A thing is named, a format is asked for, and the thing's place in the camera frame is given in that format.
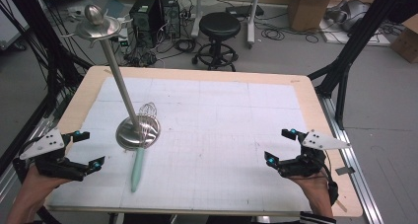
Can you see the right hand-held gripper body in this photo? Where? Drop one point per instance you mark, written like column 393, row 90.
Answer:
column 317, row 141

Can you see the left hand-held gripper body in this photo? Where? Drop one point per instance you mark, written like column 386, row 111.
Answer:
column 42, row 145

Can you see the steel utensil stand with hooks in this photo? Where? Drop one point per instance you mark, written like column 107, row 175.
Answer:
column 121, row 86

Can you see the person's left hand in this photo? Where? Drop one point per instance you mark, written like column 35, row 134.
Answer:
column 41, row 182

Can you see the person's right hand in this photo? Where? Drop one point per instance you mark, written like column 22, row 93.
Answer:
column 315, row 187

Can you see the grey tape piece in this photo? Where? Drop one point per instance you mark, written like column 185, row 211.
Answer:
column 345, row 170

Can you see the white grid mat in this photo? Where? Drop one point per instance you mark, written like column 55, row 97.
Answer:
column 213, row 135

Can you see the white floor board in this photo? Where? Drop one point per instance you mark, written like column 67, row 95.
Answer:
column 378, row 39

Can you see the white metal stand legs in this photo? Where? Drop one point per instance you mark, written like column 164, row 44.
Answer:
column 251, row 20

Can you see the large cardboard box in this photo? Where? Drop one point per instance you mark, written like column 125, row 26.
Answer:
column 310, row 8

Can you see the black round stool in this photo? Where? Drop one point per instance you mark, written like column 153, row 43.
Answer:
column 219, row 25

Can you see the black computer tower green label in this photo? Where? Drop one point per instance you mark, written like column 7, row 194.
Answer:
column 144, row 23

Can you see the grey headset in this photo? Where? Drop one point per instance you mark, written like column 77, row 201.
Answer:
column 351, row 15

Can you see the black flat device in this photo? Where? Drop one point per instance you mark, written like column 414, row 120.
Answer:
column 244, row 10

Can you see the aluminium rail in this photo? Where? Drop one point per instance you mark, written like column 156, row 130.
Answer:
column 19, row 171
column 355, row 164

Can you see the black metal frame post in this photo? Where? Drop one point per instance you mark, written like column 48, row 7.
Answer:
column 54, row 62
column 355, row 46

